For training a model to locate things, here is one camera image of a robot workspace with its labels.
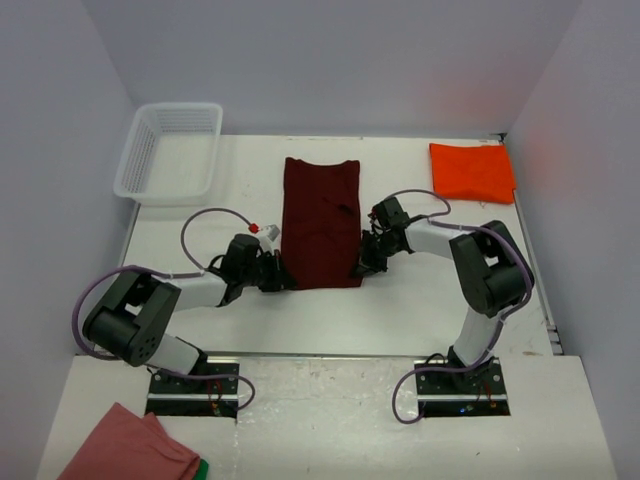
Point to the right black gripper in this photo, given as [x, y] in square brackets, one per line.
[368, 265]

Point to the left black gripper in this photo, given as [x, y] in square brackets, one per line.
[279, 280]

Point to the dark red t-shirt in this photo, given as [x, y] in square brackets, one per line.
[321, 223]

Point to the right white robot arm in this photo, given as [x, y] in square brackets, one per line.
[493, 275]

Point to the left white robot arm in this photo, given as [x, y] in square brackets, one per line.
[130, 320]

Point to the folded orange t-shirt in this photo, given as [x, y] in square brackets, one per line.
[479, 173]

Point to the white plastic basket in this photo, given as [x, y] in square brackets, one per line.
[169, 155]

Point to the green cloth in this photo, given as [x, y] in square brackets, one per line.
[202, 470]

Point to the pink folded t-shirt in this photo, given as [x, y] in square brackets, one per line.
[125, 446]

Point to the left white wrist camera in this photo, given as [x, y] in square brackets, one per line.
[268, 236]

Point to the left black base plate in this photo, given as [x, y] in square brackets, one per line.
[170, 396]

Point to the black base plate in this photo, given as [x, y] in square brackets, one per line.
[170, 396]
[475, 394]

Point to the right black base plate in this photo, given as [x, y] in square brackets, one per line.
[475, 394]

